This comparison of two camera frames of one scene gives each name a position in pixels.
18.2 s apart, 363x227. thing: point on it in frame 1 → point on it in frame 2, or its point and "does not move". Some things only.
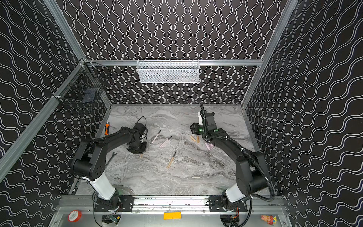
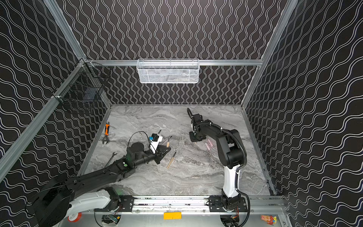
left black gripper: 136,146 → 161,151
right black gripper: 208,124 → 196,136
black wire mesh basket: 86,85 does not move
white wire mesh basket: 168,71 does not move
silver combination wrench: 113,154 does not move
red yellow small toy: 269,219 does not move
